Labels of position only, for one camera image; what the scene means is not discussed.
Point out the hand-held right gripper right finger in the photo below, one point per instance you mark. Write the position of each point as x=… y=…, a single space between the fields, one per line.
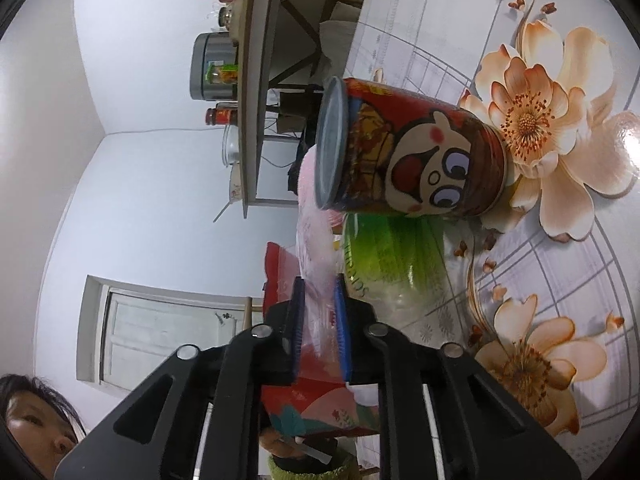
x=342 y=330

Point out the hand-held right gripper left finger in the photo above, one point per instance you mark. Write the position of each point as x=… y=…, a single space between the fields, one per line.
x=298 y=330

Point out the red snack bag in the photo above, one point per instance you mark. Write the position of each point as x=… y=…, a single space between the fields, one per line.
x=310 y=402

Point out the green label plastic bottle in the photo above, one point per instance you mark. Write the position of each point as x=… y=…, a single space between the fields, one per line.
x=390 y=255

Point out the green fuzzy cloth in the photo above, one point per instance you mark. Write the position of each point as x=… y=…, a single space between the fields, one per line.
x=310 y=470

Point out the black cloth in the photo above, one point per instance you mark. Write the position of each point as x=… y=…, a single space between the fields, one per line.
x=300 y=160

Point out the red cartoon can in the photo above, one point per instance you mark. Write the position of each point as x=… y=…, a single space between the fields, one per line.
x=400 y=150

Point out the clear plastic container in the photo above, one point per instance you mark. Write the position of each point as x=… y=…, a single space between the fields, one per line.
x=231 y=145

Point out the small cardboard box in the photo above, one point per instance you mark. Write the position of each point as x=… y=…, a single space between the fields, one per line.
x=290 y=121

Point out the wooden side table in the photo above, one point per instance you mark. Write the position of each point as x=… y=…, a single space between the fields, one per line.
x=250 y=110

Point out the red lid jar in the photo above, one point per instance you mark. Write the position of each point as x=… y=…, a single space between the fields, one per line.
x=222 y=116

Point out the floral tablecloth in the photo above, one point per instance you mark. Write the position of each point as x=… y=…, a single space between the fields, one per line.
x=575 y=285

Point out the pickle jar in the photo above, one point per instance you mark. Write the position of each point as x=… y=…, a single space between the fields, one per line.
x=222 y=74

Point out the person's head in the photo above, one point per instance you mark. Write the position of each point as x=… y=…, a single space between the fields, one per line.
x=35 y=425

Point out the grey rice cooker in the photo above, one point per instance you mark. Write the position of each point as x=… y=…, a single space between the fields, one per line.
x=200 y=65

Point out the white plastic bag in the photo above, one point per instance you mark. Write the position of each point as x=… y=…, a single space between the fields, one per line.
x=340 y=30

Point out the glass jar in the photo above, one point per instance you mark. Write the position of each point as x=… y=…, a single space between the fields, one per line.
x=227 y=16

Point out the wooden chair frame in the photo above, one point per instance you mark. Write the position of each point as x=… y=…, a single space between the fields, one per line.
x=247 y=310

